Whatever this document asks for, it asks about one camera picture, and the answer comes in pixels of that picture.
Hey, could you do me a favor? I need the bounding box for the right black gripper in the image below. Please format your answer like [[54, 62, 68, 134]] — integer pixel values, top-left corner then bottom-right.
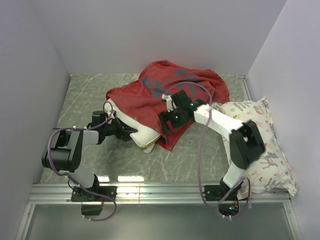
[[158, 106, 189, 135]]

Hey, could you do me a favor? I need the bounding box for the red pillowcase grey print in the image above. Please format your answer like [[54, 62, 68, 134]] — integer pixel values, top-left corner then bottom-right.
[[106, 60, 230, 151]]

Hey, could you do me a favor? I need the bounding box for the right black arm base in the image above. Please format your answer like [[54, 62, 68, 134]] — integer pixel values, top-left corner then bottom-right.
[[202, 181, 243, 219]]

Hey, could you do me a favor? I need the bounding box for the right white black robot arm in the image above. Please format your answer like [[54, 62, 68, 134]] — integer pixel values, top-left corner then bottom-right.
[[158, 90, 266, 200]]

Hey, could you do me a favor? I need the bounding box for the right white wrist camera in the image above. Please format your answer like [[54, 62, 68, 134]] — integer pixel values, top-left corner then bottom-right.
[[161, 94, 177, 112]]

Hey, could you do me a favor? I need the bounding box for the aluminium mounting rail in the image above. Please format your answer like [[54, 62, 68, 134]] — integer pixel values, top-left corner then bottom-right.
[[16, 182, 303, 240]]

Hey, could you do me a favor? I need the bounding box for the floral patterned white pillow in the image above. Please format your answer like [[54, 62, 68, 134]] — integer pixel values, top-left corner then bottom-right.
[[212, 97, 298, 198]]

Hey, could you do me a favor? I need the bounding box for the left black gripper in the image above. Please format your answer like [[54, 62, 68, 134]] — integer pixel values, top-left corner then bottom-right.
[[102, 116, 138, 140]]

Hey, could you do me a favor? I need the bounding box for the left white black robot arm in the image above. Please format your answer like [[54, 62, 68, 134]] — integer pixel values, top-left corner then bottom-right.
[[41, 111, 138, 201]]

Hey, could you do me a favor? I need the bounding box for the white pillow yellow edge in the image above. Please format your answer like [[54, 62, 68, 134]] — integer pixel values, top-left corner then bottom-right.
[[104, 98, 161, 154]]

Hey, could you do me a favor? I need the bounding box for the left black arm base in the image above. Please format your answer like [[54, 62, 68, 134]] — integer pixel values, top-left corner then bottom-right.
[[67, 176, 117, 222]]

